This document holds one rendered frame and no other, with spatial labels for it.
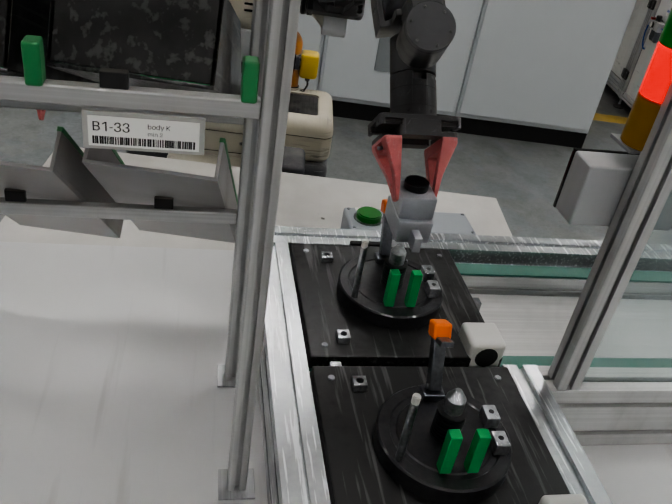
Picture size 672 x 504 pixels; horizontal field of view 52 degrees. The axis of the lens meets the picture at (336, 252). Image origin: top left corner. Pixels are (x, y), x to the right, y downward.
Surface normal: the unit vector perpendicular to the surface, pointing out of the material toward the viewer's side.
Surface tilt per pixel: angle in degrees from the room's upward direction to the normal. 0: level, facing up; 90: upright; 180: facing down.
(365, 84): 90
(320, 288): 0
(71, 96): 90
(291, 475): 0
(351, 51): 90
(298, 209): 0
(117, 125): 90
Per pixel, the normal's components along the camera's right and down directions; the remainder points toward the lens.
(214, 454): 0.14, -0.83
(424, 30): 0.10, -0.08
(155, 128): 0.14, 0.56
